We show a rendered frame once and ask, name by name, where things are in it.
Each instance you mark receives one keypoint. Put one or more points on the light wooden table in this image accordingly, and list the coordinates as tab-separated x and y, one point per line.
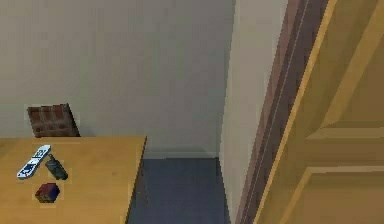
93	180

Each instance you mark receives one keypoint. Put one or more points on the brown slatted chair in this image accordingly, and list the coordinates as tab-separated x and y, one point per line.
51	121

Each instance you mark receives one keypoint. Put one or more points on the white remote control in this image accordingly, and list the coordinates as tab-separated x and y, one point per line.
33	162

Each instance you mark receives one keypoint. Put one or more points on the red and blue cube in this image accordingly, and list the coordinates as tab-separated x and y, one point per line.
47	192

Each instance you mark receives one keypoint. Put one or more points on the light wooden room door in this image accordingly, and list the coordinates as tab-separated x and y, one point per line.
336	133

